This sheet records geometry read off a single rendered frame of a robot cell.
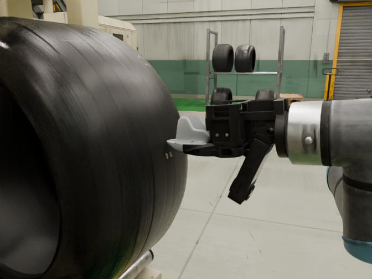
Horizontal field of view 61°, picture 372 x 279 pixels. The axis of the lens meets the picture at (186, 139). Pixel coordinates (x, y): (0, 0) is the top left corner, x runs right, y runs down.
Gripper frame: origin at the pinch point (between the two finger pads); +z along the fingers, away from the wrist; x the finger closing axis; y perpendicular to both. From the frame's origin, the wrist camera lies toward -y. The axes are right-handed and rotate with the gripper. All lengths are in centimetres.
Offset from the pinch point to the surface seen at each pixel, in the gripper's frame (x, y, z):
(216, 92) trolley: -495, -19, 207
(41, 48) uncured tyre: 14.4, 17.9, 11.8
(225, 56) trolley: -492, 45, 183
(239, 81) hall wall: -1038, -16, 351
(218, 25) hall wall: -1031, 183, 409
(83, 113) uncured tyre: 14.8, 8.2, 4.9
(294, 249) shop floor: -175, -122, 15
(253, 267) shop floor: -140, -119, 35
